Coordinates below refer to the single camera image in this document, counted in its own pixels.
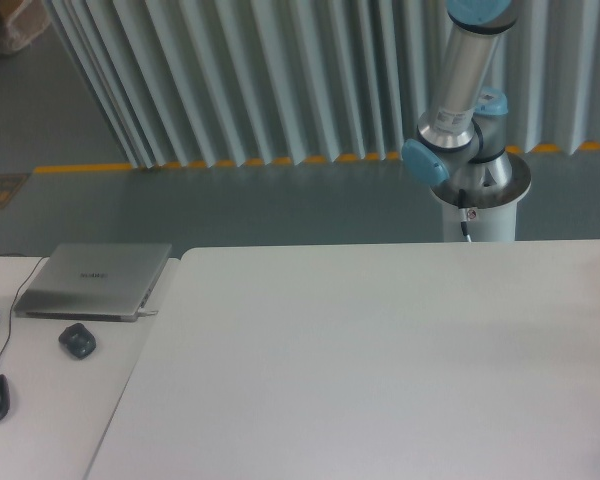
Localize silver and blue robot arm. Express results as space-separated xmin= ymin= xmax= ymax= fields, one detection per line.
xmin=401 ymin=1 xmax=520 ymax=187

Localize silver closed laptop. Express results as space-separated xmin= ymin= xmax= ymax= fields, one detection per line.
xmin=14 ymin=243 xmax=172 ymax=322

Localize white folding screen partition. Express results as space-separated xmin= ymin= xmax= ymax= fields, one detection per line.
xmin=45 ymin=1 xmax=600 ymax=168

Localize black earbuds case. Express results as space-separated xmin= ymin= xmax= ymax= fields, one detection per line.
xmin=58 ymin=323 xmax=97 ymax=360

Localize wrapped cardboard boxes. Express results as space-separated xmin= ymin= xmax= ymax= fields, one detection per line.
xmin=0 ymin=0 xmax=51 ymax=56

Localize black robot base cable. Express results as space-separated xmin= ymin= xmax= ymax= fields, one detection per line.
xmin=457 ymin=187 xmax=475 ymax=244

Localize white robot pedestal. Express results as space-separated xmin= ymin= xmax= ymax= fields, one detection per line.
xmin=431 ymin=152 xmax=531 ymax=242

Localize black mouse cable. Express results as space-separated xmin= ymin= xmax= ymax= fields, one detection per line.
xmin=0 ymin=253 xmax=50 ymax=377

